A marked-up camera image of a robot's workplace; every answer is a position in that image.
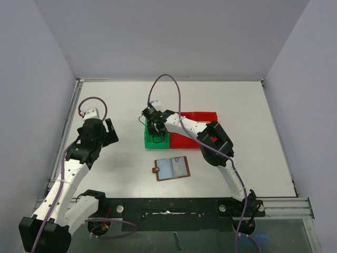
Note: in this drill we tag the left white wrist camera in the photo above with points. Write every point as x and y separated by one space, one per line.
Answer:
91 113

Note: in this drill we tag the brown leather card holder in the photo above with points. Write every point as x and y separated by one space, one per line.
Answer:
164 171

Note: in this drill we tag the red plastic bin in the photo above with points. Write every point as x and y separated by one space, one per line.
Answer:
206 117
178 141

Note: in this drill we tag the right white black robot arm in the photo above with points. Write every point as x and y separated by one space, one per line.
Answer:
215 145

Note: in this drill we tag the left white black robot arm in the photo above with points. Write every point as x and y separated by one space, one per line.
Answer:
51 226

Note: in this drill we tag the aluminium frame rail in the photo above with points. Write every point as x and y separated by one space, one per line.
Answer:
284 208

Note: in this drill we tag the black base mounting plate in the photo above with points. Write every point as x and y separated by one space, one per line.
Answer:
177 214

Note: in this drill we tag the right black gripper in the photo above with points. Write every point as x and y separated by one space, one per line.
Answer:
153 126

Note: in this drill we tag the white diamond VIP card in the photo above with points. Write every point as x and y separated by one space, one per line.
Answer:
179 167

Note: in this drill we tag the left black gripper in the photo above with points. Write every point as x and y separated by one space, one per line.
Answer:
109 137

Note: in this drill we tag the green plastic bin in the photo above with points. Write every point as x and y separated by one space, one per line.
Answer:
158 140

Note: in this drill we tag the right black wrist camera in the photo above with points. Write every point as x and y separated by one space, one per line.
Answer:
152 105

